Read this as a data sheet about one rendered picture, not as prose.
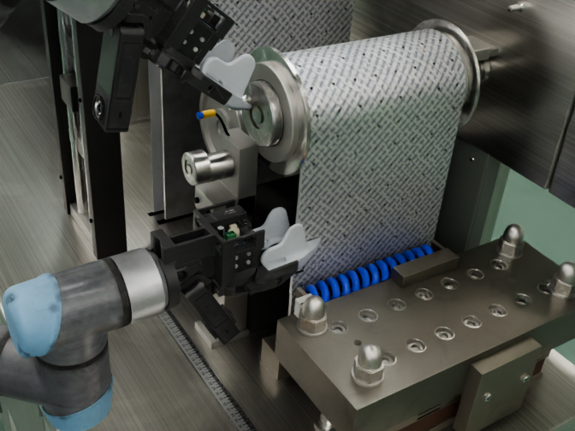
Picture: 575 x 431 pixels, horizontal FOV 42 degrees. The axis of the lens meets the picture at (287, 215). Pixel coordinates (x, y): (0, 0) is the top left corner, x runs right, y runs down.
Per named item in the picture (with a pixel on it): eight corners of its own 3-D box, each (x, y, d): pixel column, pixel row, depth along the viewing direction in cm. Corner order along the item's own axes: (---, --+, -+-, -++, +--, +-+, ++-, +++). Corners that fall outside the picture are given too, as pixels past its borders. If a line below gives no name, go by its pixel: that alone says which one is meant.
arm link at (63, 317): (6, 334, 79) (-6, 270, 74) (106, 303, 84) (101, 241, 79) (28, 383, 74) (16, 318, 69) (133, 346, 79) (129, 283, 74)
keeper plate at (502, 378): (452, 428, 93) (470, 363, 87) (509, 398, 98) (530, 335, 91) (466, 441, 91) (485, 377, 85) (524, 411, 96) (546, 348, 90)
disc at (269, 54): (240, 145, 95) (240, 30, 87) (243, 144, 95) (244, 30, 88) (304, 196, 84) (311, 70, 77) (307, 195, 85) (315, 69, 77)
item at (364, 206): (289, 292, 95) (300, 165, 84) (429, 243, 106) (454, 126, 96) (291, 295, 94) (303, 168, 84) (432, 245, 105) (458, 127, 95)
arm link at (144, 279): (133, 339, 78) (104, 294, 84) (173, 325, 81) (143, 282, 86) (129, 283, 74) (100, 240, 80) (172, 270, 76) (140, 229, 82)
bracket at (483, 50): (437, 50, 99) (440, 36, 98) (470, 44, 102) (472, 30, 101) (464, 64, 96) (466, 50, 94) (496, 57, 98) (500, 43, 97)
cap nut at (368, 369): (344, 370, 83) (348, 340, 81) (370, 359, 85) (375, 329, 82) (364, 392, 81) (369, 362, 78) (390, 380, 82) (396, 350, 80)
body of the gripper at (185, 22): (241, 26, 75) (152, -45, 67) (192, 96, 77) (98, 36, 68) (206, 2, 81) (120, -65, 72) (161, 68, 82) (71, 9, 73)
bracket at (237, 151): (192, 329, 106) (191, 137, 89) (232, 315, 109) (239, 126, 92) (208, 351, 102) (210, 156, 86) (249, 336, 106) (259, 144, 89)
